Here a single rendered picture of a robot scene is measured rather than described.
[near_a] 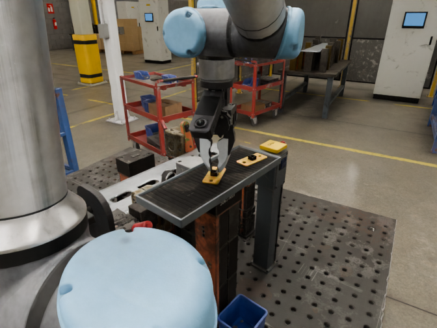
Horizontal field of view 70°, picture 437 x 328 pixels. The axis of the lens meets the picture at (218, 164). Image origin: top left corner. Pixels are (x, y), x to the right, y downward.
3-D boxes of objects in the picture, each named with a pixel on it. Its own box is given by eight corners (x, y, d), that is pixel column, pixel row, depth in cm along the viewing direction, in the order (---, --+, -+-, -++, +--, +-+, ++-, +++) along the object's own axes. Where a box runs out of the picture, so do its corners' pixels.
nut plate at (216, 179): (211, 167, 78) (211, 163, 78) (226, 168, 77) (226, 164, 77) (201, 183, 71) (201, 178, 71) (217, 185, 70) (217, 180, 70)
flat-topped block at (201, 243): (217, 293, 100) (217, 168, 80) (237, 307, 95) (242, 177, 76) (196, 314, 93) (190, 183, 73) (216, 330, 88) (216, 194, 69)
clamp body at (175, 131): (179, 192, 157) (175, 123, 141) (200, 203, 148) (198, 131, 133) (163, 201, 149) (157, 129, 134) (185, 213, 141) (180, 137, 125)
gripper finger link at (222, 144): (235, 164, 78) (233, 129, 74) (230, 175, 72) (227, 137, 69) (223, 163, 78) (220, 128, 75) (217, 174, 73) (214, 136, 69)
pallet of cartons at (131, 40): (146, 53, 1361) (143, 18, 1303) (134, 54, 1297) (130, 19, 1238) (125, 51, 1411) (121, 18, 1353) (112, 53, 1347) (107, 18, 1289)
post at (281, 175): (260, 253, 117) (268, 144, 98) (278, 262, 112) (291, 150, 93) (249, 264, 111) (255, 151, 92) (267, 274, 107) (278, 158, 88)
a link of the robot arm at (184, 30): (222, 5, 45) (245, 7, 54) (155, 6, 49) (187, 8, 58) (222, 62, 48) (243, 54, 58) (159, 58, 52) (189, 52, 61)
